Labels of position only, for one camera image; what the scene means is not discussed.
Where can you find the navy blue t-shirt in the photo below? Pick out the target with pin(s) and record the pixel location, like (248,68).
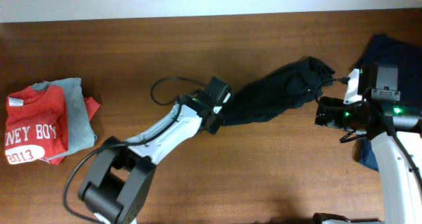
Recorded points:
(407,57)

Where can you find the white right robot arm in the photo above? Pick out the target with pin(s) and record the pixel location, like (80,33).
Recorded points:
(394,132)

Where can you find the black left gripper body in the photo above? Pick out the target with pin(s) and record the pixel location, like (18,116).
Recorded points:
(216,125)

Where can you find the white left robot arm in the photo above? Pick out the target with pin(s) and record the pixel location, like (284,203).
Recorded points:
(120,176)

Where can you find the black t-shirt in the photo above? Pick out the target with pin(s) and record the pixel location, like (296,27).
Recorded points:
(288,87)

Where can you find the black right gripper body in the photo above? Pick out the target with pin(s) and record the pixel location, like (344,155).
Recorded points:
(343,118)

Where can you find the red printed t-shirt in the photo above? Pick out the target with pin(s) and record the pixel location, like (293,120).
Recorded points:
(36,127)

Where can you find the grey folded t-shirt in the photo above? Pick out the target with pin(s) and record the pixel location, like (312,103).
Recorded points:
(79,113)

